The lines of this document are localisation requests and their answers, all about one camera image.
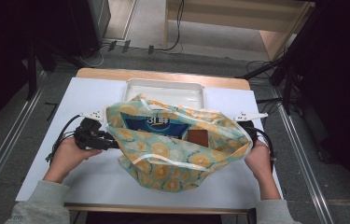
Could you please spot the person's right hand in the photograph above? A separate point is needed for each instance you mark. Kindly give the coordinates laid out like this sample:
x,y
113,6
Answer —
x,y
258,160

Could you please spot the brown drink carton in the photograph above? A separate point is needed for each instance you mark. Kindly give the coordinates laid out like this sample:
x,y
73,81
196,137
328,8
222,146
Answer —
x,y
198,137

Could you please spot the white plastic tray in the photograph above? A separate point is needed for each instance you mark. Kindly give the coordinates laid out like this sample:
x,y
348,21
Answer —
x,y
166,91

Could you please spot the person's left hand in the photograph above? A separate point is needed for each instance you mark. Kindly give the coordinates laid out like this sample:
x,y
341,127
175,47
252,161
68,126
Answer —
x,y
70,158

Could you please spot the dark cabinet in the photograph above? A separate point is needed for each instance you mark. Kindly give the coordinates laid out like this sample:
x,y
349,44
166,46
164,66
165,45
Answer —
x,y
85,25

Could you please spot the white table cover sheet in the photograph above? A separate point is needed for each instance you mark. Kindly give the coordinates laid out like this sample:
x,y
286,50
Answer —
x,y
95,102

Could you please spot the metal floor rail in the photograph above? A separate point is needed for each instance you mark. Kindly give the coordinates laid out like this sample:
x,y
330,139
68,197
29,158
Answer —
x,y
303,161
4,140

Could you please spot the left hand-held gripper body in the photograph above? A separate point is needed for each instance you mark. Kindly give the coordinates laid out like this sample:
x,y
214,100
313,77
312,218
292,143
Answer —
x,y
88,133

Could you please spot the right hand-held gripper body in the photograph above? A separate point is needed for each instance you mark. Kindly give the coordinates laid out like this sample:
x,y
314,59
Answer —
x,y
248,116

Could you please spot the blue snack pouch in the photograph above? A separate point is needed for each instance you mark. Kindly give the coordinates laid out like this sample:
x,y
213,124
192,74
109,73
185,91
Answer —
x,y
154,126

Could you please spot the light wooden bench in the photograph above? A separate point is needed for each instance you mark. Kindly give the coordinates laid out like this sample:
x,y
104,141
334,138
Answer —
x,y
225,20

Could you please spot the lemon print cloth bag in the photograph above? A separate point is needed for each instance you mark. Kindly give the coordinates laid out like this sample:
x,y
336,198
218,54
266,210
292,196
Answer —
x,y
169,165

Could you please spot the black metal stand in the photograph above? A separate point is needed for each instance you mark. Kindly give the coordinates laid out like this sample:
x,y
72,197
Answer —
x,y
32,77
287,93

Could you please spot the wooden table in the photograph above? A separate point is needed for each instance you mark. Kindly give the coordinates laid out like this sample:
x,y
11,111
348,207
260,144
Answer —
x,y
107,74

